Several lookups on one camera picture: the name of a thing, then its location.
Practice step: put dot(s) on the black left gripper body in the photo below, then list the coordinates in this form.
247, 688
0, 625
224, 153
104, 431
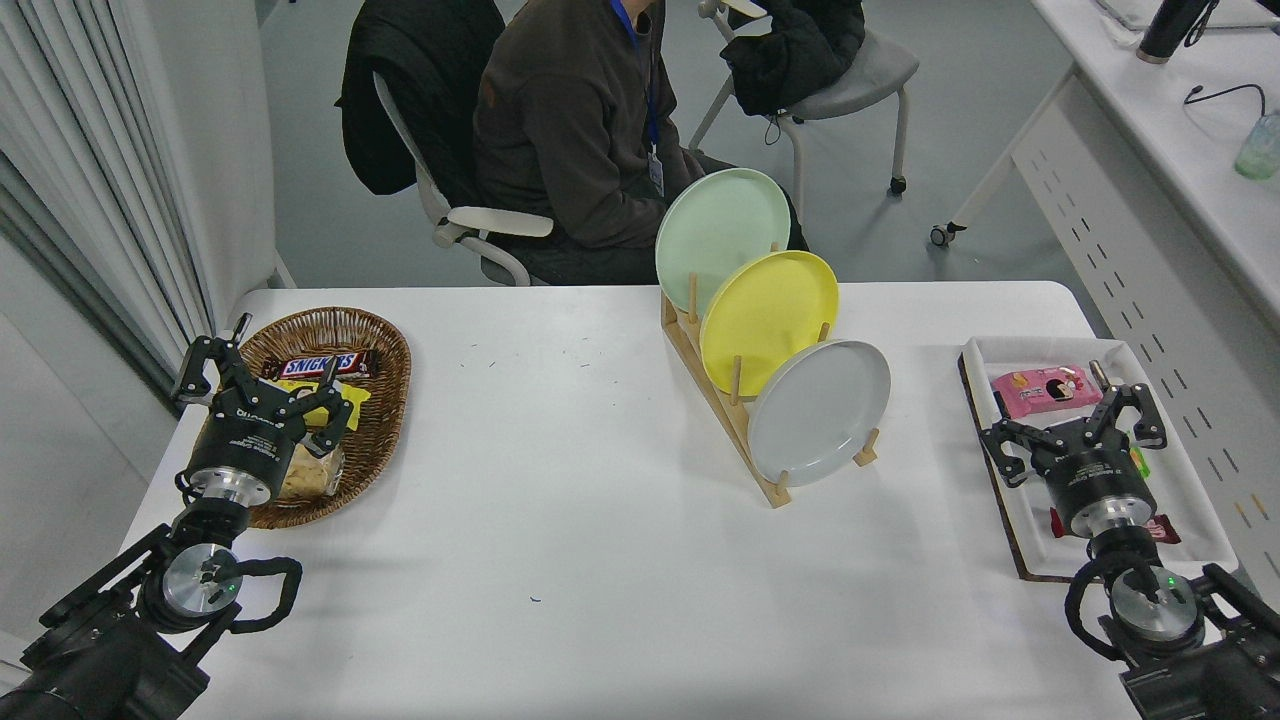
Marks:
245, 445

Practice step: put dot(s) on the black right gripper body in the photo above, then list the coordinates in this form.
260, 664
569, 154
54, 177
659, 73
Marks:
1095, 485

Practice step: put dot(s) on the grey plate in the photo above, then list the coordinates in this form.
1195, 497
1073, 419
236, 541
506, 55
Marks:
815, 415

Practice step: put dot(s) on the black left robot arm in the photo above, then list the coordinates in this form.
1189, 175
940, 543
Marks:
100, 660

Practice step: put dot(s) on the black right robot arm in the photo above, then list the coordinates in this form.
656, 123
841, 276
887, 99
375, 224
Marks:
1200, 670

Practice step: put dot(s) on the wooden plate rack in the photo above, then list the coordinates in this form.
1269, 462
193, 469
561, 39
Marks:
778, 495

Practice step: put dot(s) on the yellow plate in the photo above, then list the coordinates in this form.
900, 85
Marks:
765, 320

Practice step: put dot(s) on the pale green plate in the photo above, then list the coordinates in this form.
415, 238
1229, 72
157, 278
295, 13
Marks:
720, 230

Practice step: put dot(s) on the yellow snack pack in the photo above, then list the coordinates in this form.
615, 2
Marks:
356, 393

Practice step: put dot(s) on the green snack pack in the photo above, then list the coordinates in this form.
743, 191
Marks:
1138, 460

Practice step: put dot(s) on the brown wicker basket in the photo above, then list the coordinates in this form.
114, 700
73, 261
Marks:
385, 400

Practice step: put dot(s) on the Snickers chocolate bar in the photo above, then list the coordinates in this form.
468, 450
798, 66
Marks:
320, 365

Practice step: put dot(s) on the pink snack pack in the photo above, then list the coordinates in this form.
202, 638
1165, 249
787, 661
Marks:
1040, 392

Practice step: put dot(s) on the clear bag of crackers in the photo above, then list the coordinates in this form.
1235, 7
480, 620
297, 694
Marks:
310, 475

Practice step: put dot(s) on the white rectangular tray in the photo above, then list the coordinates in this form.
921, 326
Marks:
1030, 520

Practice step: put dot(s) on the red snack bar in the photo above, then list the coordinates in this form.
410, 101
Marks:
1165, 530

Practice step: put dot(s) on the white office chair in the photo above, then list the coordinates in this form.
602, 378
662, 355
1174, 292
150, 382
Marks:
500, 220

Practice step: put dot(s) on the white curtain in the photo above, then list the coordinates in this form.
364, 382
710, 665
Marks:
80, 150

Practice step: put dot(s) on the white desk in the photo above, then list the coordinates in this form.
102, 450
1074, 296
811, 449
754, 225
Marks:
1180, 130

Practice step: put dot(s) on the pale green cup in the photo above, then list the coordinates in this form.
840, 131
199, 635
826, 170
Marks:
1258, 150

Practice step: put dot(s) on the black jacket on white chair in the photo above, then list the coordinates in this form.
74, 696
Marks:
420, 80

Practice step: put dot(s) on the person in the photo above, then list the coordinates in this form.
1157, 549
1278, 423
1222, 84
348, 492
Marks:
560, 130

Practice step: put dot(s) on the black bottle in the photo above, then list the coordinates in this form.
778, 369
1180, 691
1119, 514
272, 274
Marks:
1165, 30

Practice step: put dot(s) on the grey wheeled chair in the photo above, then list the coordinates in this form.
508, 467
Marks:
860, 80

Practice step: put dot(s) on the black jacket on grey chair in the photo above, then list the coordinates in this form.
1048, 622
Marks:
800, 50

